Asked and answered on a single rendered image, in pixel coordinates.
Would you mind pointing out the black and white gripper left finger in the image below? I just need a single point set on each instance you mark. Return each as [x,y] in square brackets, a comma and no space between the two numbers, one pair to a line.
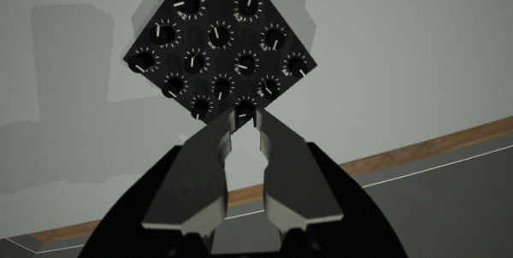
[185,191]

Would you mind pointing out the black knob box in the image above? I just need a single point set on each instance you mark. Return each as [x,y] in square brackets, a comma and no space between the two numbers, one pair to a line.
[244,70]

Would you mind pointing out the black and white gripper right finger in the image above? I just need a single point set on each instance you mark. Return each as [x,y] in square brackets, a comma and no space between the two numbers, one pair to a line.
[303,187]

